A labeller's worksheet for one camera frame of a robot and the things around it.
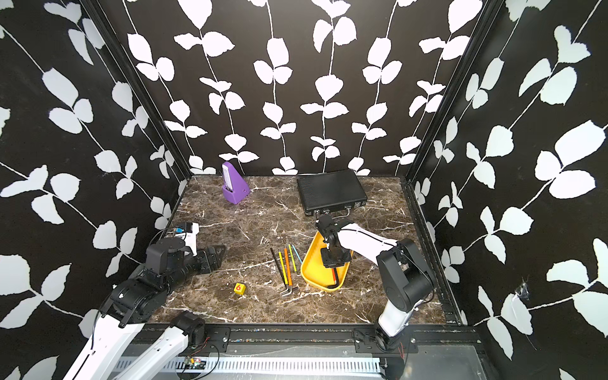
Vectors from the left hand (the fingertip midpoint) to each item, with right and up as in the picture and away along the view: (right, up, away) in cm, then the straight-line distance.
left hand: (217, 245), depth 70 cm
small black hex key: (+16, -12, +20) cm, 28 cm away
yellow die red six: (+3, -17, +11) cm, 21 cm away
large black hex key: (+38, -16, +14) cm, 44 cm away
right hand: (+36, -10, +19) cm, 42 cm away
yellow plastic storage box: (+29, -14, +18) cm, 37 cm away
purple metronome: (-7, +19, +36) cm, 41 cm away
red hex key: (+37, -15, +16) cm, 43 cm away
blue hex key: (+23, -8, +23) cm, 33 cm away
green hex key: (+21, -10, +22) cm, 32 cm away
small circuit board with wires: (-8, -35, 0) cm, 36 cm away
